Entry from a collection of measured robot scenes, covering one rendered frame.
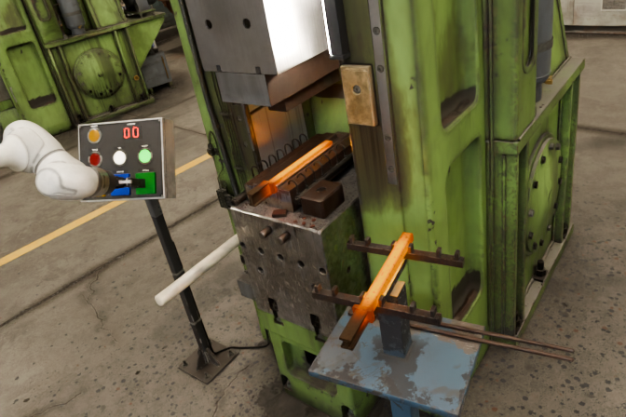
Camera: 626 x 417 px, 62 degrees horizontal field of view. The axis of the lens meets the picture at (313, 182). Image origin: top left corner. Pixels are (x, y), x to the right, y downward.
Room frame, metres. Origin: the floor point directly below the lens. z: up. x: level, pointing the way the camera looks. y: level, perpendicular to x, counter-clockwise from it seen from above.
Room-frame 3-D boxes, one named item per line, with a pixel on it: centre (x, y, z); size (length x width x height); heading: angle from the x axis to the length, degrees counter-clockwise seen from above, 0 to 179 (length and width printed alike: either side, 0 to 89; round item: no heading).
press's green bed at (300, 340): (1.63, -0.04, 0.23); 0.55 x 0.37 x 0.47; 139
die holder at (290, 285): (1.63, -0.04, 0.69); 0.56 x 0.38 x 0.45; 139
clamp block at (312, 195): (1.42, -0.02, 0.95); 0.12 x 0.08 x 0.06; 139
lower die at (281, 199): (1.65, 0.01, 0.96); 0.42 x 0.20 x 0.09; 139
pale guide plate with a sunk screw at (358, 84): (1.39, -0.17, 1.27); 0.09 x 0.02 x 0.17; 49
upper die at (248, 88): (1.65, 0.01, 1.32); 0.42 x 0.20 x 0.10; 139
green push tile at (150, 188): (1.66, 0.57, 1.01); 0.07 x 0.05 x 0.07; 74
